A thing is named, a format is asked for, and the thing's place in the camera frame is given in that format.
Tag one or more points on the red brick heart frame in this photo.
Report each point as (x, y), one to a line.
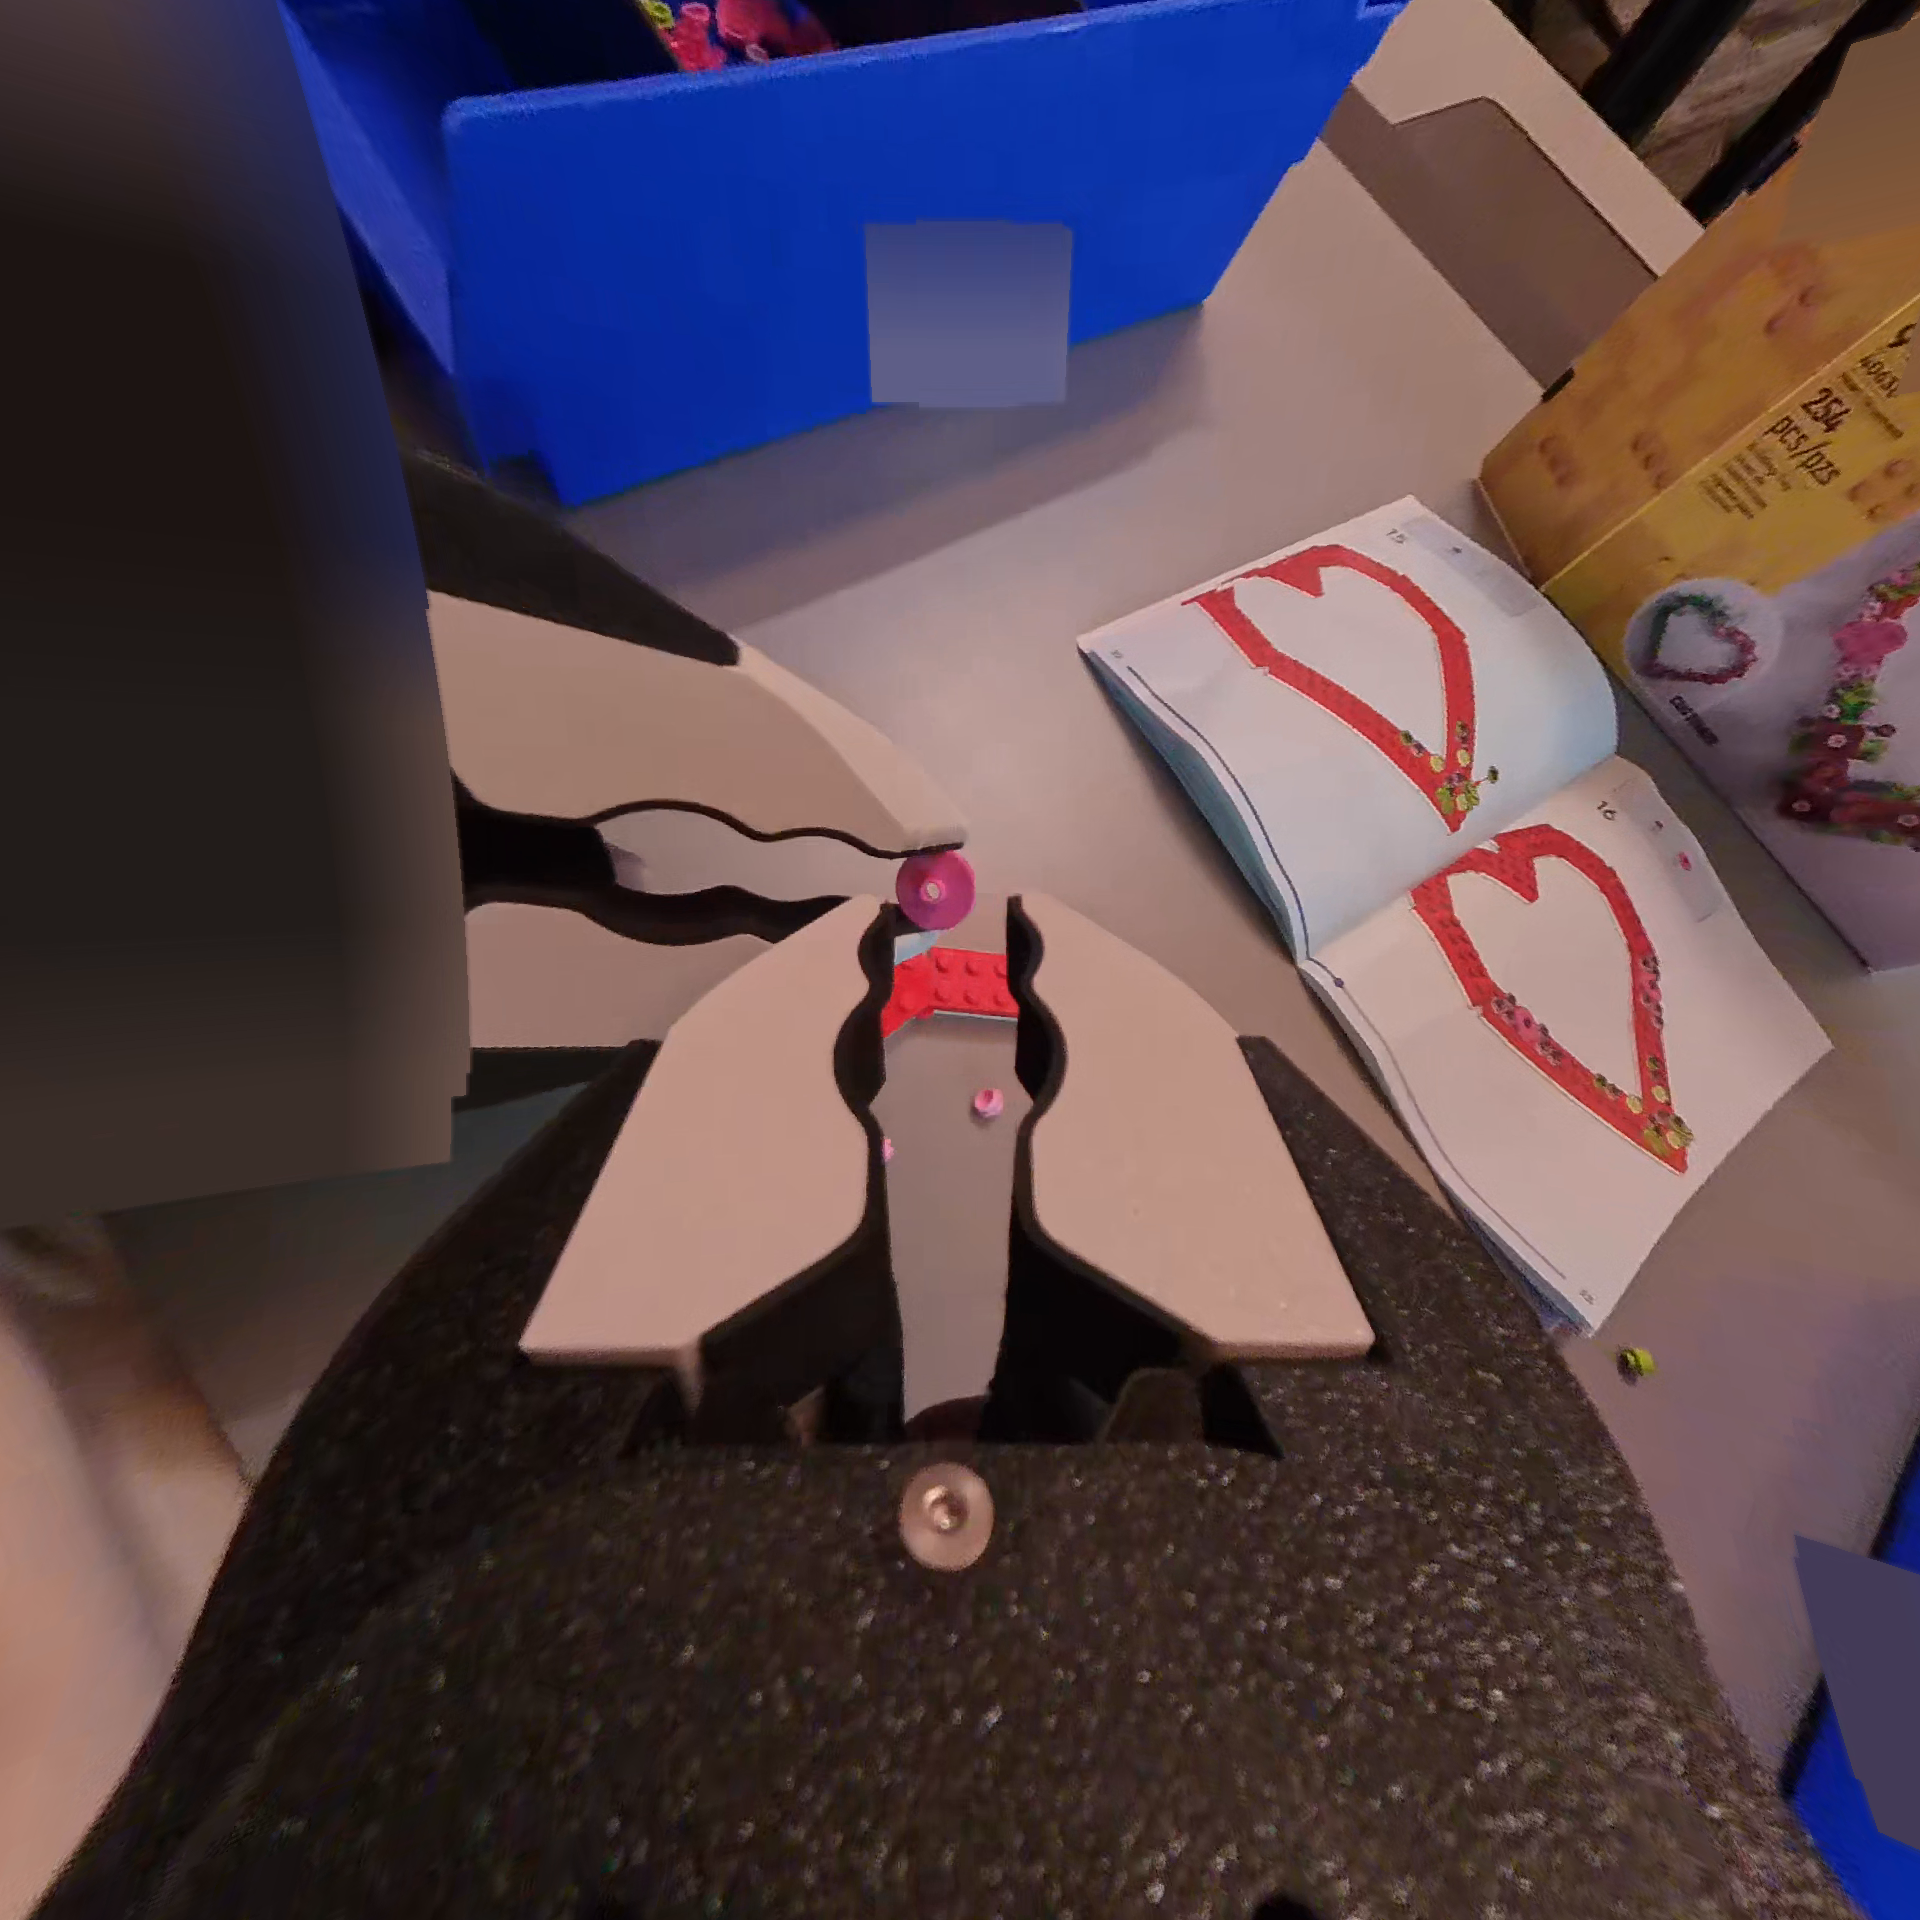
(944, 982)

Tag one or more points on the yellow carton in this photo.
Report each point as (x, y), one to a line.
(1681, 420)

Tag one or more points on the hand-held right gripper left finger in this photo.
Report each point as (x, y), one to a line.
(720, 1185)

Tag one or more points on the magenta round plate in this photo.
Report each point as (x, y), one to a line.
(935, 888)

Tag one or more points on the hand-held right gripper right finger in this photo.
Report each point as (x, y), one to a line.
(1185, 1185)

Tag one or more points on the person's light clothing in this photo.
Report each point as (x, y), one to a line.
(91, 1575)

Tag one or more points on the bag of pink pieces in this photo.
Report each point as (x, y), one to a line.
(720, 33)

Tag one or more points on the grey desk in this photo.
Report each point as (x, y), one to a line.
(1051, 601)

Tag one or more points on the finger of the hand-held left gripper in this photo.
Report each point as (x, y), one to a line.
(570, 991)
(675, 735)

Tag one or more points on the instruction booklet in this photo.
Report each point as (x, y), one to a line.
(1351, 720)

